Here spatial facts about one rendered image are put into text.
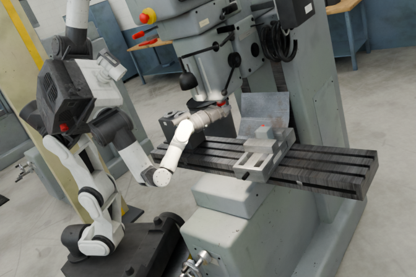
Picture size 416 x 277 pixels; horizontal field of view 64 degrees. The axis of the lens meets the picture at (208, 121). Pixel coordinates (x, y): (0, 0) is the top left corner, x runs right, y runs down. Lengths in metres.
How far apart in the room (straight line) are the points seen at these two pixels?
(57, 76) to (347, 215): 1.88
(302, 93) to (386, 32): 3.95
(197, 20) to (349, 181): 0.85
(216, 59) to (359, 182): 0.75
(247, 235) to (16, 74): 2.08
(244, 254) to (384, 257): 1.05
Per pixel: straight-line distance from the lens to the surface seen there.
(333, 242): 2.25
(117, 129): 1.37
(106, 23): 8.81
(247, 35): 1.62
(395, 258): 2.43
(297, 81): 1.81
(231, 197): 1.58
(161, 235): 2.07
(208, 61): 1.44
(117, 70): 1.42
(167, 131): 1.99
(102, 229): 2.01
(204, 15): 1.40
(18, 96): 2.91
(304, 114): 1.89
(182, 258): 2.15
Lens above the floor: 1.84
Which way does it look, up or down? 23 degrees down
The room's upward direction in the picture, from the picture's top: 20 degrees counter-clockwise
